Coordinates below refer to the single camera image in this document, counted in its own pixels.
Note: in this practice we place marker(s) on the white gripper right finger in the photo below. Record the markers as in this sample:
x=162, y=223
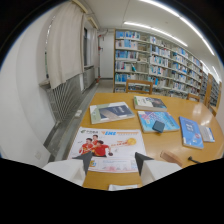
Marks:
x=156, y=169

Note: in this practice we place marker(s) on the white curtain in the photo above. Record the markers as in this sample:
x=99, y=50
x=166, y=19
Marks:
x=65, y=43

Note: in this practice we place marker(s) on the wooden side bookshelf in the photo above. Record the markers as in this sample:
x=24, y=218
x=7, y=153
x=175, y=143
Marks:
x=212, y=93

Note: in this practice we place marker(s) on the long library bookshelf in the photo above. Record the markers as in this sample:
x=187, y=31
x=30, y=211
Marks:
x=158, y=65

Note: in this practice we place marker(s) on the dark cover white-edged book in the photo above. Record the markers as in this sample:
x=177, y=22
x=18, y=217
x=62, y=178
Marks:
x=149, y=103

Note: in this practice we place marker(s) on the light blue illustrated book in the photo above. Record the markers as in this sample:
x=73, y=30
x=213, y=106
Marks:
x=157, y=120

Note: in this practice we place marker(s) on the white paper sheet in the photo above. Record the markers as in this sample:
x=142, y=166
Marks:
x=122, y=187

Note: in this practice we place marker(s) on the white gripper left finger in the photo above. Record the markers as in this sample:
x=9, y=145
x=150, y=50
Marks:
x=68, y=170

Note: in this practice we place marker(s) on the blue cover book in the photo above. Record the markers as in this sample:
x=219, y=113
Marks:
x=190, y=132

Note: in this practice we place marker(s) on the brown wooden block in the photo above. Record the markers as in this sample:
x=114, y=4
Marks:
x=170, y=157

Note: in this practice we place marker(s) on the small white grey booklet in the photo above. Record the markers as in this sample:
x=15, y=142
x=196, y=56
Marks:
x=207, y=133

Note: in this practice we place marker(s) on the dark blue phone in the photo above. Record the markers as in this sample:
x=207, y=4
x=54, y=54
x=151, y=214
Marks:
x=158, y=126

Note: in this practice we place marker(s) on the grey radiator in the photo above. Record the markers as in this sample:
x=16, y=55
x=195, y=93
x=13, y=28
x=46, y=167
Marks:
x=66, y=96

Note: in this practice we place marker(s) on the green and dark cover book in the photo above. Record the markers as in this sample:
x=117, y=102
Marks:
x=111, y=112

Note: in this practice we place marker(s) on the wooden chair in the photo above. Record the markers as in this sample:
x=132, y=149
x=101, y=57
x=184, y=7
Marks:
x=193, y=97
x=139, y=86

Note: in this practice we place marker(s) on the table tennis players poster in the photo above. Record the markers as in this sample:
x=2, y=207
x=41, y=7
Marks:
x=108, y=148

